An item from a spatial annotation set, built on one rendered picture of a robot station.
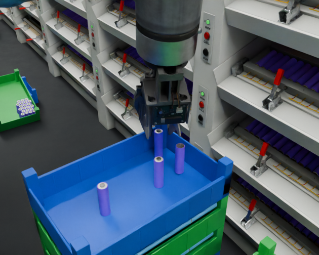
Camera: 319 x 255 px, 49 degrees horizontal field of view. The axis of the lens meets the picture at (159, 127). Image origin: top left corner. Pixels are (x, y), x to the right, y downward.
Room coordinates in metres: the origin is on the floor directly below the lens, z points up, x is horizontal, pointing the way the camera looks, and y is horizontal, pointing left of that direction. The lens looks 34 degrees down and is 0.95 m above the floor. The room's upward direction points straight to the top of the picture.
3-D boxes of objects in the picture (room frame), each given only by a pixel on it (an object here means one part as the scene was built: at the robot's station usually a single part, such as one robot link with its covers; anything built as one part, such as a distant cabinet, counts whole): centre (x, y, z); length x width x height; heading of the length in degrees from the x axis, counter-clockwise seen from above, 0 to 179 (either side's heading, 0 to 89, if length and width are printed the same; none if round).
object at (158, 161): (0.50, 0.00, 0.52); 0.02 x 0.02 x 0.06
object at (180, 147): (0.54, -0.04, 0.52); 0.02 x 0.02 x 0.06
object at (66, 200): (0.46, 0.05, 0.52); 0.30 x 0.20 x 0.08; 128
